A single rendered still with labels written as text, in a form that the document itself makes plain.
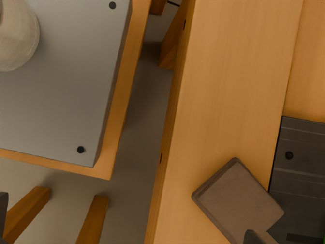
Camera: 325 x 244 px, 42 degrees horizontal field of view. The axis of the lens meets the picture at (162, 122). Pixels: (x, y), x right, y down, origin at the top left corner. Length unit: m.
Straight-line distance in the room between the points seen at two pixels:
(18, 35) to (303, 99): 0.38
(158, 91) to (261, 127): 0.91
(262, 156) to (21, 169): 1.07
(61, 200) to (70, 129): 1.01
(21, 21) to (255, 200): 0.34
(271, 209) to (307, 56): 0.21
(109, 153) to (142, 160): 0.86
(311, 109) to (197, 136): 0.16
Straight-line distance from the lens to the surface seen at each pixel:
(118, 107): 0.59
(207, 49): 0.56
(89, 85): 0.50
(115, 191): 1.48
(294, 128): 0.58
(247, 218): 0.55
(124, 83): 0.59
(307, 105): 0.61
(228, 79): 0.56
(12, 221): 1.12
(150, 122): 1.45
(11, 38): 0.42
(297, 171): 0.59
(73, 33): 0.51
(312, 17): 0.62
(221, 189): 0.54
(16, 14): 0.42
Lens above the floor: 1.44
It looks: 85 degrees down
